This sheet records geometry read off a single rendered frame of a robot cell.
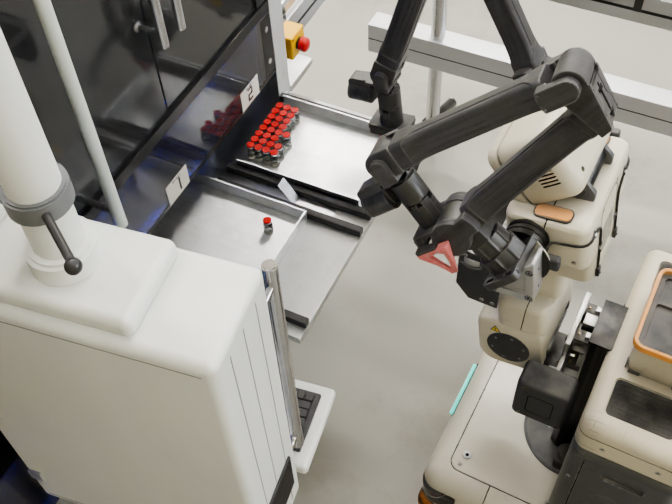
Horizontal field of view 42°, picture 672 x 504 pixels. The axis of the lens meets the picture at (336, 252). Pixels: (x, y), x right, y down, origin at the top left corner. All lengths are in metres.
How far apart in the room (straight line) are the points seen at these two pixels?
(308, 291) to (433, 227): 0.46
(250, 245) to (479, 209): 0.69
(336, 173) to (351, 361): 0.88
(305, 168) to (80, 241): 1.14
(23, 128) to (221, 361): 0.38
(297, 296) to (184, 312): 0.84
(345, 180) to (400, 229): 1.06
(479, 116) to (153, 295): 0.63
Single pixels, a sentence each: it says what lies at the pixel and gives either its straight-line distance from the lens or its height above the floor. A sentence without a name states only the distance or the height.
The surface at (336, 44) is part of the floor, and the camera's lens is 4.01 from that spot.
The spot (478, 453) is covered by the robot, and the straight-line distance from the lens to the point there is 2.49.
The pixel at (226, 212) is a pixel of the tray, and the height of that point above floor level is 0.88.
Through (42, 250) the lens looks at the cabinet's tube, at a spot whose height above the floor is 1.64.
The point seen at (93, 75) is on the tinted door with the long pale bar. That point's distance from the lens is 1.73.
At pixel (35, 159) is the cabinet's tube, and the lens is 1.08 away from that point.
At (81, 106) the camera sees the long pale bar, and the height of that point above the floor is 1.51.
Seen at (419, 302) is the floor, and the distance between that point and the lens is 3.07.
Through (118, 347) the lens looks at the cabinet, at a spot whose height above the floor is 1.54.
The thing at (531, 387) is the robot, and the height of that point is 0.75.
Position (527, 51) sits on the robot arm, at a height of 1.33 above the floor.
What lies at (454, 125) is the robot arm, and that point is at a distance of 1.52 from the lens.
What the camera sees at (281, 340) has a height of 1.29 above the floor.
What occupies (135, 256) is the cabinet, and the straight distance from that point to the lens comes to 1.23.
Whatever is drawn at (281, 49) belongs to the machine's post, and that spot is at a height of 1.03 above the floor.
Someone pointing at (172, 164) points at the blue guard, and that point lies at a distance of 2.03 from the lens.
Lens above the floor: 2.52
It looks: 52 degrees down
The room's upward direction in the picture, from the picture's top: 3 degrees counter-clockwise
